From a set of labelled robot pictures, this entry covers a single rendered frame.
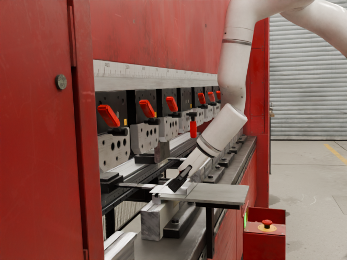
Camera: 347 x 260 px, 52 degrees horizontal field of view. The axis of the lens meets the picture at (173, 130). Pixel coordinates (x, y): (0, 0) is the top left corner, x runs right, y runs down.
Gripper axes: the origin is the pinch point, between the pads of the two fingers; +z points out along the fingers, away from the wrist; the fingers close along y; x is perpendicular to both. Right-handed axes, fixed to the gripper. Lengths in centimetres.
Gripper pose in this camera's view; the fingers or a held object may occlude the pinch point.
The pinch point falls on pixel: (177, 183)
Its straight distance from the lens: 119.0
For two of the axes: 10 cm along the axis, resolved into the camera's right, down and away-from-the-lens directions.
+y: -3.0, 1.3, -9.5
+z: -5.9, 7.5, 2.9
